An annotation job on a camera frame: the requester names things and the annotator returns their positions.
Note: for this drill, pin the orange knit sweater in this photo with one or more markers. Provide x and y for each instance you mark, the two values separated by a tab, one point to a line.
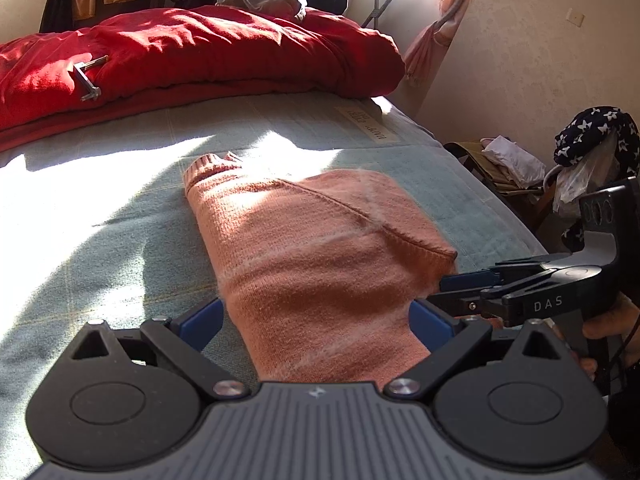
310	260

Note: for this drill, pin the dark wooden stool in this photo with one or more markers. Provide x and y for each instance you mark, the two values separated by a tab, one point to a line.
535	210

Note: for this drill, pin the red quilt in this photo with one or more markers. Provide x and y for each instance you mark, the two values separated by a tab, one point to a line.
200	55

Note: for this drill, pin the olive folded cloth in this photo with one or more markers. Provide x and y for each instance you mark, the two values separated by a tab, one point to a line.
485	170

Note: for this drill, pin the wall switch plate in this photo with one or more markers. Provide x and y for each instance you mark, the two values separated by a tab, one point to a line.
575	16

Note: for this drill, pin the clear plastic bag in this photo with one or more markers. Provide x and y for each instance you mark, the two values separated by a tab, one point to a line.
575	185

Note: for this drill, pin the grey-khaki crumpled garment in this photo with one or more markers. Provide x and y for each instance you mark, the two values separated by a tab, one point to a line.
260	0

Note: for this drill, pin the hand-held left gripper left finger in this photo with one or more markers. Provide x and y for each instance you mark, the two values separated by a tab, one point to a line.
205	320

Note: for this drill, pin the white folded cloth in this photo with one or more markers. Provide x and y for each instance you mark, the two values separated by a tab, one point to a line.
515	160

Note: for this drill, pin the navy star-print cloth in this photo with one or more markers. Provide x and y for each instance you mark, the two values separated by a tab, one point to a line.
590	125

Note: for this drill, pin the orange curtain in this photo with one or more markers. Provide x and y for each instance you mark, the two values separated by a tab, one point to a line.
430	45

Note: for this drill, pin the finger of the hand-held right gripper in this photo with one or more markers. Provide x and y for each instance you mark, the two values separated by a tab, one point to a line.
465	305
465	281

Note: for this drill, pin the person's right hand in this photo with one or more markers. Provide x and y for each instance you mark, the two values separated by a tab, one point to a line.
625	320

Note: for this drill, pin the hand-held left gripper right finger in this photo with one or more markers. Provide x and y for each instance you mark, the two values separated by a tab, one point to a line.
430	322

